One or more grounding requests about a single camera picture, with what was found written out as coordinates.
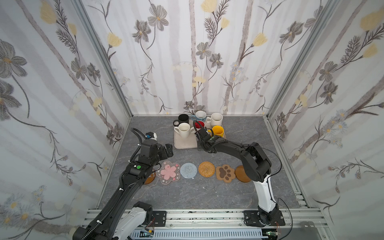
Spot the plain white mug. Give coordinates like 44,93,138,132
174,123,195,139

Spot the pink flower coaster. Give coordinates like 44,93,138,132
156,161,181,185

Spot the dark brown round coaster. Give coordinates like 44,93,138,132
144,173,156,185

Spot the beige plastic tray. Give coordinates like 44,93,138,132
174,120,226,150

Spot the white mug red inside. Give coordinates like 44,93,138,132
194,121,205,130

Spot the yellow mug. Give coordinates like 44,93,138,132
207,126,225,138

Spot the black mug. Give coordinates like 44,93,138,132
173,114,190,127

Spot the brown paw shaped coaster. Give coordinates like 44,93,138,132
216,165,236,183

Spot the brown round wooden coaster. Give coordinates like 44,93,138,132
235,165,251,183

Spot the white speckled mug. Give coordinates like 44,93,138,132
206,113,224,127

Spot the grey blue round coaster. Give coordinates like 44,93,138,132
180,163,198,179

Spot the blue patterned mug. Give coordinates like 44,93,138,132
191,111,207,122

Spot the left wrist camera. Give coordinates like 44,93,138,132
146,132,158,141

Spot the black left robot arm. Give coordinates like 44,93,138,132
73,139,174,240

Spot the woven rattan round coaster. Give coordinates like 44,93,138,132
198,162,216,178

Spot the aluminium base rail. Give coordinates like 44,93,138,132
74,208,334,240

